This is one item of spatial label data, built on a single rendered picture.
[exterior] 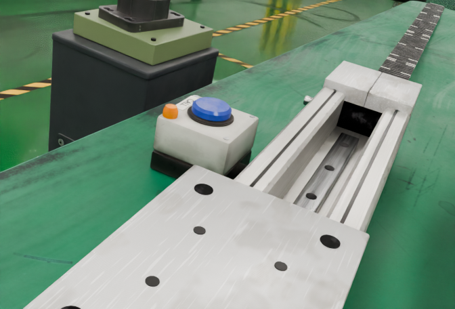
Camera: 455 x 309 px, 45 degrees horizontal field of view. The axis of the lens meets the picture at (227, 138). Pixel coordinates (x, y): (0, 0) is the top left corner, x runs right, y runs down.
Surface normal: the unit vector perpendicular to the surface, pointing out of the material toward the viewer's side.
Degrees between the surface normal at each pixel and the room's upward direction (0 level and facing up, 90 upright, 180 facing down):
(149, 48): 90
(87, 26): 90
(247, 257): 0
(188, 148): 90
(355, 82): 0
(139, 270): 0
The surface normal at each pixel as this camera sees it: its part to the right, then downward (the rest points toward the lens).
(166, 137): -0.41, 0.35
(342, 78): 0.18, -0.88
